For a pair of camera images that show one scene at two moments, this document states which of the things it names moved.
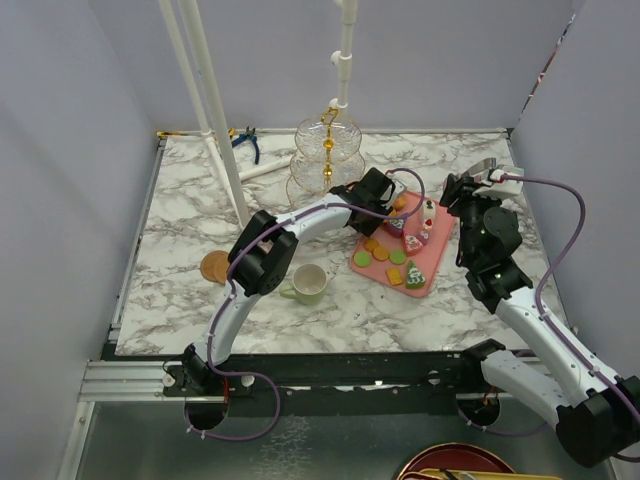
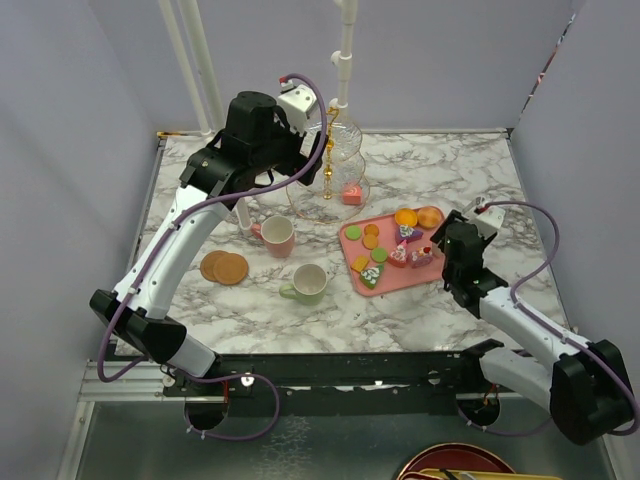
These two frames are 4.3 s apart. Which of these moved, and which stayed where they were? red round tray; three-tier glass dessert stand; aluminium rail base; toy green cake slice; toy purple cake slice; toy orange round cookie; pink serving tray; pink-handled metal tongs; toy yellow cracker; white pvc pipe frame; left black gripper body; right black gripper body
Moved: toy purple cake slice; pink serving tray; pink-handled metal tongs; right black gripper body; toy yellow cracker; left black gripper body; toy orange round cookie; toy green cake slice
Stayed: white pvc pipe frame; red round tray; aluminium rail base; three-tier glass dessert stand
